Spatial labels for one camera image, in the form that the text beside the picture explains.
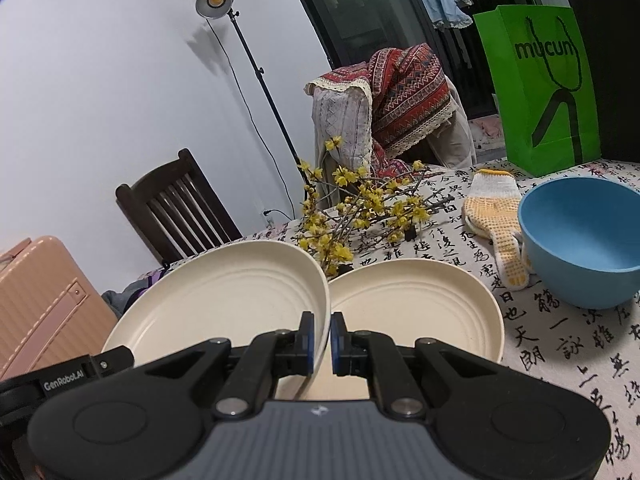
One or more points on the white yellow-dotted work glove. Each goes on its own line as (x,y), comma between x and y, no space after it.
(492,210)

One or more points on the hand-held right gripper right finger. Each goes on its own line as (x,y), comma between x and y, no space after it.
(336,345)

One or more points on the dark sliding glass door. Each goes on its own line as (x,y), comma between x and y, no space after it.
(360,5)

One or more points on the pink floor cloth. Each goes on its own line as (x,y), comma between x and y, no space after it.
(487,126)

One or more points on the dark wooden chair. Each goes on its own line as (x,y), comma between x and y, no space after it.
(155,172)

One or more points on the pink suitcase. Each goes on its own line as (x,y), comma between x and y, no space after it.
(40,300)

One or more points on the cream plate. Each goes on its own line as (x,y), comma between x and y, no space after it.
(415,310)
(215,300)

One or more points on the white lace-trimmed cloth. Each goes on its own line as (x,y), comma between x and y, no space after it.
(345,120)

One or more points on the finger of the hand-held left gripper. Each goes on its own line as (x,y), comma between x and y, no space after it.
(115,360)

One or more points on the green paper bag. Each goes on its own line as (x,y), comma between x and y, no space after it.
(530,110)

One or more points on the wall socket with plug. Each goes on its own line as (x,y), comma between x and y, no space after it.
(268,213)

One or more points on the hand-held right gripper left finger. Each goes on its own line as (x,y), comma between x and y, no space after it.
(310,340)

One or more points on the grey purple cloth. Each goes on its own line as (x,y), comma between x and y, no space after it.
(125,295)

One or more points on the studio light on stand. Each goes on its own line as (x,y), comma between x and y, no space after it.
(215,0)

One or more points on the calligraphy print tablecloth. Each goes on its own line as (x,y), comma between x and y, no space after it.
(550,340)

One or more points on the yellow blossom branches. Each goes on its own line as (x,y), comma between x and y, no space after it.
(344,176)

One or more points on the large blue bowl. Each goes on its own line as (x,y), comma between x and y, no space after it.
(575,260)

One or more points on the black paper bag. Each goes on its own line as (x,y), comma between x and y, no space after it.
(620,85)

